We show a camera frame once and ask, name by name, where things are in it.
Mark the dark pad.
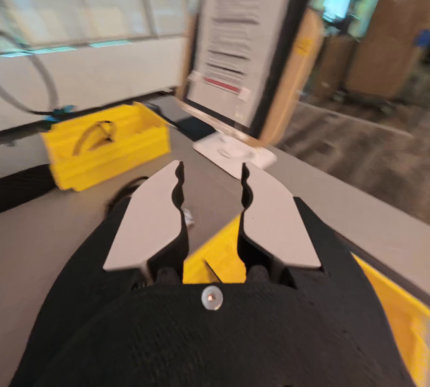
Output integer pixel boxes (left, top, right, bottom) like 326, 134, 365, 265
173, 115, 217, 142

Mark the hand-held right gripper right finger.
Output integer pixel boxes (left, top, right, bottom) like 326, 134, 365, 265
238, 162, 322, 280

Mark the black bin divider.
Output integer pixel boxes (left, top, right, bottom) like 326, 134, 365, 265
204, 259, 223, 284

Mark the yellow plastic bin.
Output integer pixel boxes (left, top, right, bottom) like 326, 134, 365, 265
182, 214, 430, 387
40, 102, 171, 192

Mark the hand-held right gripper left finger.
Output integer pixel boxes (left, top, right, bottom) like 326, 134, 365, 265
102, 160, 189, 280

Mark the printed instruction sheet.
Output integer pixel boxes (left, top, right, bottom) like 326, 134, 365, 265
188, 0, 303, 127

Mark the white stand base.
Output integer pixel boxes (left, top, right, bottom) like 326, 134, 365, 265
192, 132, 278, 180

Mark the large cardboard box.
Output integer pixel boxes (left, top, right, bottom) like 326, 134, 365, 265
346, 0, 425, 100

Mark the grey cable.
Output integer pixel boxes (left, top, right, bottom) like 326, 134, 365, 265
0, 29, 76, 124

